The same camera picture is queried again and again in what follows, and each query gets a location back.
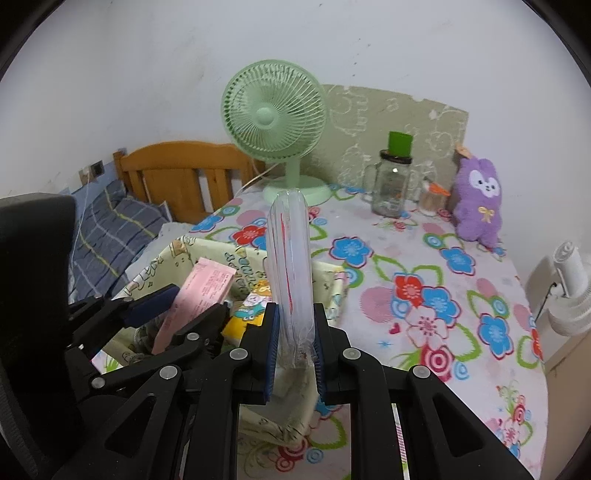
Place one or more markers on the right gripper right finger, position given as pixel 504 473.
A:
pixel 333 373

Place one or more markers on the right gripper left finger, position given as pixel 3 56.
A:
pixel 262 343

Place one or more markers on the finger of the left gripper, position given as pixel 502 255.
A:
pixel 205 330
pixel 141 311

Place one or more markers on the yellow cartoon tissue pack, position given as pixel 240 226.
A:
pixel 250 312

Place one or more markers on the pink paper packet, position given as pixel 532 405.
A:
pixel 208 283

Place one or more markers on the yellow cartoon storage box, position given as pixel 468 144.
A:
pixel 285 419

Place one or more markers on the grey plaid pillow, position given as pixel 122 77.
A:
pixel 113 231

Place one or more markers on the floral tablecloth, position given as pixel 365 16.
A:
pixel 418 295

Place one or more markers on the glass mason jar mug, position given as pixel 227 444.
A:
pixel 386 182

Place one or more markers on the cotton swab jar orange lid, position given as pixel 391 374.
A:
pixel 433 198

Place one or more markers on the purple plush bunny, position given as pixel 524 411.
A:
pixel 477 212

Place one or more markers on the green cup on jar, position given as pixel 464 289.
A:
pixel 400 144

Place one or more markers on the green desk fan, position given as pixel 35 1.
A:
pixel 274 111

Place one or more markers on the beige wooden door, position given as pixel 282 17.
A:
pixel 569 405

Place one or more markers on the white standing fan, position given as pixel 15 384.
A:
pixel 567 303

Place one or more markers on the wall power outlet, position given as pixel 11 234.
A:
pixel 91 173

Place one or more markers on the green patterned wall board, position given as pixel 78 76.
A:
pixel 358 125

